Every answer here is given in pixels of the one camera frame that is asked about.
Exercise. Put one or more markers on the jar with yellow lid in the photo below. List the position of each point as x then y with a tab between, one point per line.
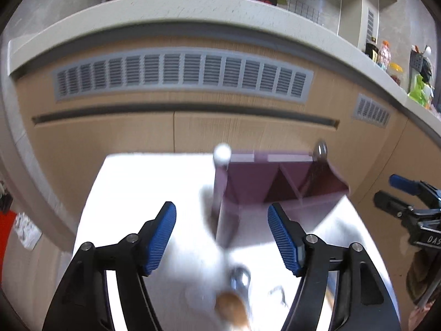
396	72

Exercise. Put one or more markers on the black utensil caddy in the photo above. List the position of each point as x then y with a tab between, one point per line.
418	60

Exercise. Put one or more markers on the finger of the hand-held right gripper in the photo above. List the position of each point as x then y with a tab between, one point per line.
389	201
403	182

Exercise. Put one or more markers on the green plastic bag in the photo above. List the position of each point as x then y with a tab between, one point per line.
418	89

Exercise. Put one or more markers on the small grey vent grille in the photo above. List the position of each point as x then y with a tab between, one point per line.
372	110

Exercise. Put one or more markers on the white vented column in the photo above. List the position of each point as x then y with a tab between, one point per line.
358	13

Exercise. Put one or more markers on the large grey vent grille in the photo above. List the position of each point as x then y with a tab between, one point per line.
182	72

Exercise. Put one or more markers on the white sneaker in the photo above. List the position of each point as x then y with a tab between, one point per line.
27	231

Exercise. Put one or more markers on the white lace tablecloth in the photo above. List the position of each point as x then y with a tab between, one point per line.
124	196

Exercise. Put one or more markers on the clear bottle with orange cap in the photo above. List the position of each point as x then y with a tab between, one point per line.
385	55

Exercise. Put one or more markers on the mauve utensil holder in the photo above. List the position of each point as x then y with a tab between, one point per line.
255	182

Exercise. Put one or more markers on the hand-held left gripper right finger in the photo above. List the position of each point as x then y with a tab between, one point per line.
284	238

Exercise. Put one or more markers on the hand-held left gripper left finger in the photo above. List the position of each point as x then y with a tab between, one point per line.
158	238

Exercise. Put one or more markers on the red object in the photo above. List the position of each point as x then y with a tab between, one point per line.
6	244

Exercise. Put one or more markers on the round-bowled metal spoon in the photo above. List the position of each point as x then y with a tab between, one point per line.
322	149

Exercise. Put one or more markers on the shiny metal spoon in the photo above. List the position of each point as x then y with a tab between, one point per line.
240	277

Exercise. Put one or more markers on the wooden cabinet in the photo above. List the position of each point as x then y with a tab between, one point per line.
137	138

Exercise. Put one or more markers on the dark bottle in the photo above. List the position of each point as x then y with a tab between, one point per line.
371	48

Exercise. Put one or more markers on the white round-tipped utensil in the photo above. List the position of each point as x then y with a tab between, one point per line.
222	153

